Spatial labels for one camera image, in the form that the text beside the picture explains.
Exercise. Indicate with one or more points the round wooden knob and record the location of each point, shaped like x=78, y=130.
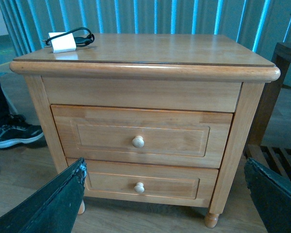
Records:
x=139, y=188
x=138, y=142

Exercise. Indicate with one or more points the black white sneaker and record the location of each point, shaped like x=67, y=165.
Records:
x=18, y=131

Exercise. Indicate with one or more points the wooden drawer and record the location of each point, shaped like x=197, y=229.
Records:
x=187, y=186
x=175, y=138

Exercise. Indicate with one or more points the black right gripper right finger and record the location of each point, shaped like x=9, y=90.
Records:
x=271, y=195

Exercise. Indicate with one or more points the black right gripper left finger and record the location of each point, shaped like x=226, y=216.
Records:
x=51, y=209

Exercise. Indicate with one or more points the light wooden nightstand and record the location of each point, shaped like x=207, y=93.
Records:
x=169, y=72

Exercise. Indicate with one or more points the grey pleated curtain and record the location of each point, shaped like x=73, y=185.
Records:
x=256, y=24

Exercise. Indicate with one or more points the white charger adapter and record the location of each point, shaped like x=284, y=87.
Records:
x=60, y=42

